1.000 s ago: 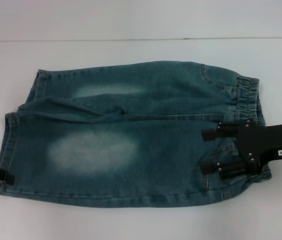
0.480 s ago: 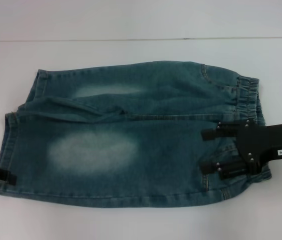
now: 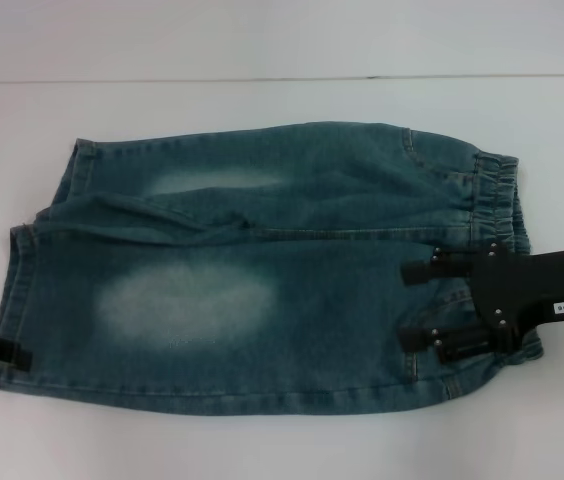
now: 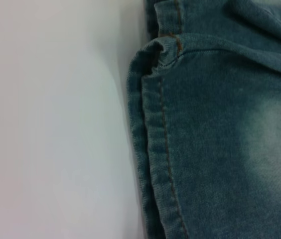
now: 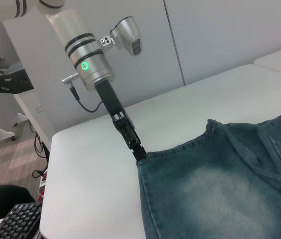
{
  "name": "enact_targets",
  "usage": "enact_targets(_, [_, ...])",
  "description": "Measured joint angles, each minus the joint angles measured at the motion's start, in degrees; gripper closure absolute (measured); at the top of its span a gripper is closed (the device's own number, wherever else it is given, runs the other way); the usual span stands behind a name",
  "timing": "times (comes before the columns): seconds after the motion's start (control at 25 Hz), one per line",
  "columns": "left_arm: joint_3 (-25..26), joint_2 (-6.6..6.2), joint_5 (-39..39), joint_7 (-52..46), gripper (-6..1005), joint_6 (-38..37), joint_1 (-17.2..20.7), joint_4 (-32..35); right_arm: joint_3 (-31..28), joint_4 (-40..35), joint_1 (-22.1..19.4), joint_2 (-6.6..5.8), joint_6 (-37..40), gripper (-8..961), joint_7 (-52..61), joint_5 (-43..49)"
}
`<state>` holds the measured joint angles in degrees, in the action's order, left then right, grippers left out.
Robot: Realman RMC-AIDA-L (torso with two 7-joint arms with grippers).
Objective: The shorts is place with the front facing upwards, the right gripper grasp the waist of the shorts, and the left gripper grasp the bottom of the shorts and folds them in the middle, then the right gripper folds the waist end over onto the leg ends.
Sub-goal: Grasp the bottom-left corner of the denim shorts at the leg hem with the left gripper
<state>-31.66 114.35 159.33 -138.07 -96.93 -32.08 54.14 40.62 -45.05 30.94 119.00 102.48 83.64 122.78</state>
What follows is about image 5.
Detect white power strip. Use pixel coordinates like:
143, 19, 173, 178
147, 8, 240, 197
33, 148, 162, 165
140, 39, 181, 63
37, 178, 47, 200

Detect black computer keyboard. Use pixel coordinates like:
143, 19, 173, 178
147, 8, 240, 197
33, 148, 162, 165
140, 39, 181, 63
0, 202, 43, 239

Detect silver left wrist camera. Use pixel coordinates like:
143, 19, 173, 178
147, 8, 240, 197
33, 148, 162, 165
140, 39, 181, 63
109, 16, 144, 57

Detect black cable with metal plug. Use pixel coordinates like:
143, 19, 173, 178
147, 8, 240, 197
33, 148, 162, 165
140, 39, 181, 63
61, 72, 106, 113

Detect white chair base with casters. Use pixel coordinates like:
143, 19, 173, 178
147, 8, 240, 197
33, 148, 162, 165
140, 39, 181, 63
0, 112, 31, 143

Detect dark clothed person leg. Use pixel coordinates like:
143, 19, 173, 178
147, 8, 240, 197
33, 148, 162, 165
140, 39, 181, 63
0, 184, 37, 225

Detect black desk frame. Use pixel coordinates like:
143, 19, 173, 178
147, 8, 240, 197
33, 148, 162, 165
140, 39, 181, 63
0, 66, 35, 95

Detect floor cable bundle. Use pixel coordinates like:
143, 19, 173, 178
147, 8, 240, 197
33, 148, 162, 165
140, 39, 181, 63
32, 130, 51, 180

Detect blue denim shorts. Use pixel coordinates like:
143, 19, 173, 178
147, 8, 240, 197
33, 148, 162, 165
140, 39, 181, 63
135, 107, 281, 239

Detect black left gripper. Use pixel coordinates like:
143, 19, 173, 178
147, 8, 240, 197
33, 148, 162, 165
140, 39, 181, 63
93, 79, 148, 162

